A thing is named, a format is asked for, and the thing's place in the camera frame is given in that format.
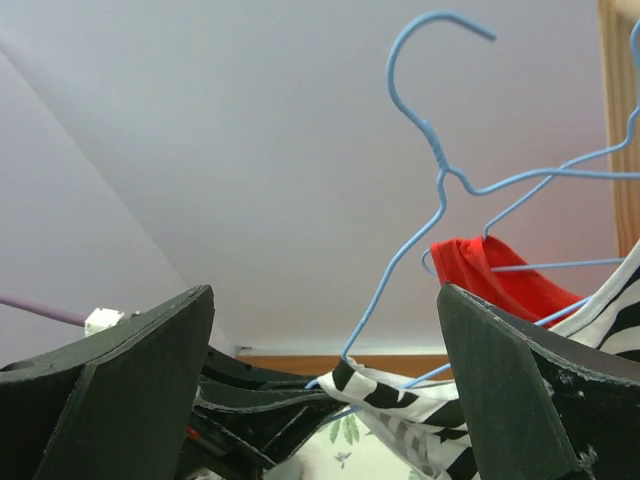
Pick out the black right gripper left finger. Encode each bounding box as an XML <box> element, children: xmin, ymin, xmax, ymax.
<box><xmin>1</xmin><ymin>285</ymin><xmax>214</xmax><ymax>479</ymax></box>

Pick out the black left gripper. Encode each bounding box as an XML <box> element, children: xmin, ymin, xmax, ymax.
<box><xmin>174</xmin><ymin>347</ymin><xmax>345</xmax><ymax>479</ymax></box>

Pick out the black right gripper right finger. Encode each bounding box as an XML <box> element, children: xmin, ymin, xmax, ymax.
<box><xmin>437</xmin><ymin>284</ymin><xmax>639</xmax><ymax>480</ymax></box>

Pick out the black white striped tank top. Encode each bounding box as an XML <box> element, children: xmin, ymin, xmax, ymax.
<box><xmin>318</xmin><ymin>248</ymin><xmax>639</xmax><ymax>479</ymax></box>

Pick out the blue wire hanger front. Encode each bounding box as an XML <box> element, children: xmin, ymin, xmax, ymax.
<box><xmin>339</xmin><ymin>9</ymin><xmax>639</xmax><ymax>360</ymax></box>

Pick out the blue wire hanger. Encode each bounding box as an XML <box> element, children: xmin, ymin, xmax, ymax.
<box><xmin>420</xmin><ymin>19</ymin><xmax>640</xmax><ymax>276</ymax></box>
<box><xmin>339</xmin><ymin>9</ymin><xmax>639</xmax><ymax>360</ymax></box>

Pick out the red tank top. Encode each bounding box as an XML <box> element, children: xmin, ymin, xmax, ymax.
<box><xmin>430</xmin><ymin>236</ymin><xmax>583</xmax><ymax>323</ymax></box>

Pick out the leaf-patterned rectangular tray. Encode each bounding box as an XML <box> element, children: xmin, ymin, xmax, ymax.
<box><xmin>264</xmin><ymin>415</ymin><xmax>421</xmax><ymax>480</ymax></box>

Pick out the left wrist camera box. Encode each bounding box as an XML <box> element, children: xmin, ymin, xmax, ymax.
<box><xmin>84</xmin><ymin>307</ymin><xmax>140</xmax><ymax>337</ymax></box>

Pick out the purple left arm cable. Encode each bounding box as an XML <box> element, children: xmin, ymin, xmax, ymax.
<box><xmin>0</xmin><ymin>293</ymin><xmax>87</xmax><ymax>326</ymax></box>

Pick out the wooden clothes rack frame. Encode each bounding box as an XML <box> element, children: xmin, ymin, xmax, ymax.
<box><xmin>598</xmin><ymin>1</ymin><xmax>639</xmax><ymax>257</ymax></box>

